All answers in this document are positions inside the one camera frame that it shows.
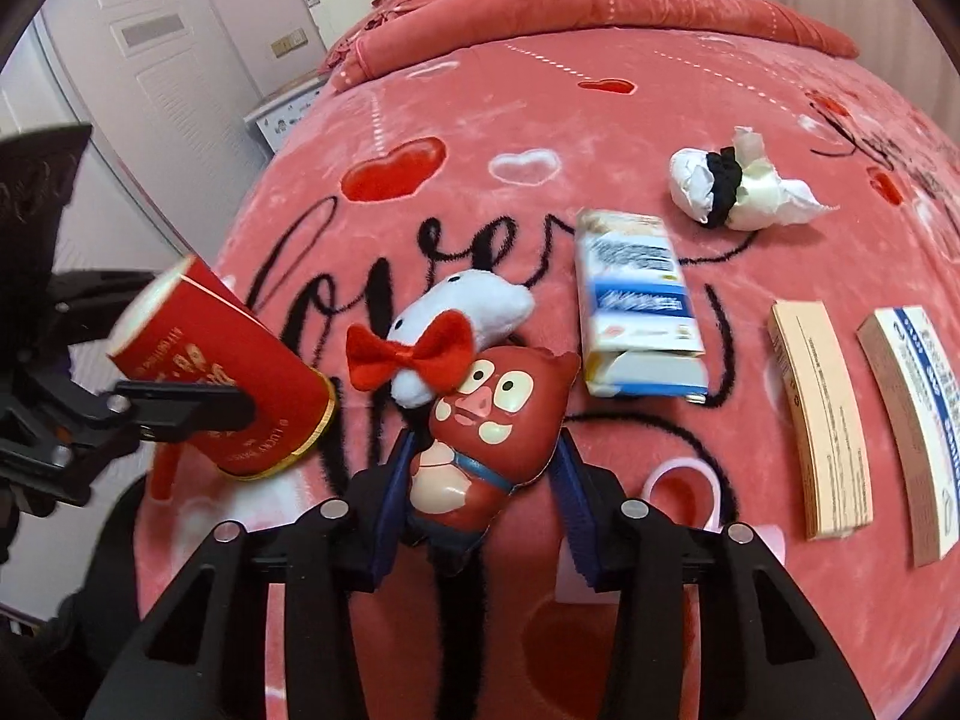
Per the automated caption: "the beige long carton box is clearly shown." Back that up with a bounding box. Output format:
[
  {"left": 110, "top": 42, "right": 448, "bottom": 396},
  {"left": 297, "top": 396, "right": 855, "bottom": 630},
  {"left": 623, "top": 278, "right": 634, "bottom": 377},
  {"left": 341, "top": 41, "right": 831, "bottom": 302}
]
[{"left": 768, "top": 301, "right": 874, "bottom": 539}]

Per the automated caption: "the blue white medicine box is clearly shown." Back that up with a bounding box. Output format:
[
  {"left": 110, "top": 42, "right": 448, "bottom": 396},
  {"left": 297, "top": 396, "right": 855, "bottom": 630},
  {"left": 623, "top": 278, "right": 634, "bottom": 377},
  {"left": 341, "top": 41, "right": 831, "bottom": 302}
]
[{"left": 574, "top": 210, "right": 709, "bottom": 403}]

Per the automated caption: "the pink red bed blanket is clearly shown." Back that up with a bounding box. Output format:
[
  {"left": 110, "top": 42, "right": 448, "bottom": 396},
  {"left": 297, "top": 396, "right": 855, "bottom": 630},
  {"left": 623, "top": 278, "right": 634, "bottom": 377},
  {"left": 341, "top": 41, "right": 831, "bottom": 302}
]
[{"left": 133, "top": 28, "right": 960, "bottom": 720}]

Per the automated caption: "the white plush red bow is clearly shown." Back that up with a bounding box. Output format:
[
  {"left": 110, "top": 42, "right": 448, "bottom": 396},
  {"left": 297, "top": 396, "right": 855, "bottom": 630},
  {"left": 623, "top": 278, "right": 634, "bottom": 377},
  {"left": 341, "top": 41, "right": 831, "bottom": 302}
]
[{"left": 345, "top": 270, "right": 535, "bottom": 410}]

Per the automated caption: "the white nightstand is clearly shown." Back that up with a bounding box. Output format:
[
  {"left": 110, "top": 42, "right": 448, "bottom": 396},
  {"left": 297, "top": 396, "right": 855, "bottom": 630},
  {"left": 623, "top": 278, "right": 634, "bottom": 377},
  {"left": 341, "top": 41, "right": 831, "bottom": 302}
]
[{"left": 242, "top": 71, "right": 329, "bottom": 153}]

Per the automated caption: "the crumpled tissue black band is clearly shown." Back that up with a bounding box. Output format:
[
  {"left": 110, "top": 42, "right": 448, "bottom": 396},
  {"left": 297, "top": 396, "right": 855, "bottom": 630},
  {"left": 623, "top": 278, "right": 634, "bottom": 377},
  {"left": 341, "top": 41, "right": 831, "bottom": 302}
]
[{"left": 669, "top": 125, "right": 835, "bottom": 232}]

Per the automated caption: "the red paper cup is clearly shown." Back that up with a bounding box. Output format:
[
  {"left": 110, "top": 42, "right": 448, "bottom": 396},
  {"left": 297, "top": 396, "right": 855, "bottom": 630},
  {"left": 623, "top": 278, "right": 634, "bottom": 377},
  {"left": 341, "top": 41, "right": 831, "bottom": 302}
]
[{"left": 107, "top": 255, "right": 335, "bottom": 479}]

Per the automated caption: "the wall power outlet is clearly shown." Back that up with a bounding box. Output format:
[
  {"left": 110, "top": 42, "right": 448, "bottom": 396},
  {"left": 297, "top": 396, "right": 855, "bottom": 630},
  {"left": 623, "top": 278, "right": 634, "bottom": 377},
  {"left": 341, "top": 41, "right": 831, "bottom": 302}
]
[{"left": 270, "top": 28, "right": 309, "bottom": 59}]

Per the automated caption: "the red pig squeeze toy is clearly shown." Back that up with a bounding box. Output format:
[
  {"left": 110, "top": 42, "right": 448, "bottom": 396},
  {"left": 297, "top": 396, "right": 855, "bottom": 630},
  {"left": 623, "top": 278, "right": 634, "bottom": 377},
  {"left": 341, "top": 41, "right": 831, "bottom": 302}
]
[{"left": 409, "top": 344, "right": 581, "bottom": 553}]

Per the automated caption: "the folded red quilt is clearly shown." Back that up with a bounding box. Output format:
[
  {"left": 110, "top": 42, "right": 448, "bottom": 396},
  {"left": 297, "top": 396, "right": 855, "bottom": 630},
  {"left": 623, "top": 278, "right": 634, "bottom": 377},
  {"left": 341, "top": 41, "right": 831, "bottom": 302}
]
[{"left": 320, "top": 0, "right": 859, "bottom": 91}]

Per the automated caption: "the pink plastic clip holder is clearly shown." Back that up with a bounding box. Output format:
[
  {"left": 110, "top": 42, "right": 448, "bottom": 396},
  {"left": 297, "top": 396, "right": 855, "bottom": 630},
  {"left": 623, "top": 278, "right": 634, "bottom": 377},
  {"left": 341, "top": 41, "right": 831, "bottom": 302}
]
[{"left": 553, "top": 455, "right": 788, "bottom": 605}]

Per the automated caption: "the white wardrobe door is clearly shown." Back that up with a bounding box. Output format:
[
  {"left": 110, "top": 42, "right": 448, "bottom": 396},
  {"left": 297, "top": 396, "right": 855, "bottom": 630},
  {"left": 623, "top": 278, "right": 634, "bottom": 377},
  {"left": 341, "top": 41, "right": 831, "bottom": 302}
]
[{"left": 2, "top": 0, "right": 267, "bottom": 268}]

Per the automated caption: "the white blue long box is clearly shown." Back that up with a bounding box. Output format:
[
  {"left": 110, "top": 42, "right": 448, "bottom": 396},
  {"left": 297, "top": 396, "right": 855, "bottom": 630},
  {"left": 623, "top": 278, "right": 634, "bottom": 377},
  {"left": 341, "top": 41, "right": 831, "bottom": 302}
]
[{"left": 857, "top": 305, "right": 958, "bottom": 567}]

